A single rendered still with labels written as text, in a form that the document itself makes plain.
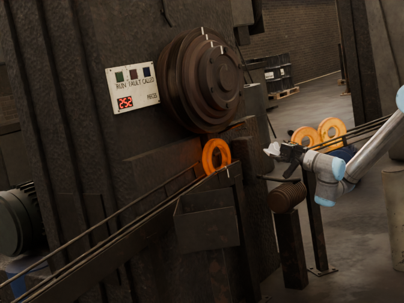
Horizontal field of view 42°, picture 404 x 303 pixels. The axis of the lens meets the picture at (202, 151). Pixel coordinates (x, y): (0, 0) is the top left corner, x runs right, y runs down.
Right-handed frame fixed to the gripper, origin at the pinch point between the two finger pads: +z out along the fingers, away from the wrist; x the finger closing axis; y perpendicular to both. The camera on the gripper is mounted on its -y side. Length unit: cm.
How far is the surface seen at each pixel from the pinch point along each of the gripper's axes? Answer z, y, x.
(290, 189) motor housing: -6.7, -21.8, -17.7
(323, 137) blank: -8.6, -0.6, -44.6
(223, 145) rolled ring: 18.5, -0.1, 7.7
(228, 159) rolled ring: 16.3, -6.9, 5.7
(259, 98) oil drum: 138, -40, -238
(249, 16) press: 438, -8, -700
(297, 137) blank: 0.4, -0.1, -32.7
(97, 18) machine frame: 50, 55, 59
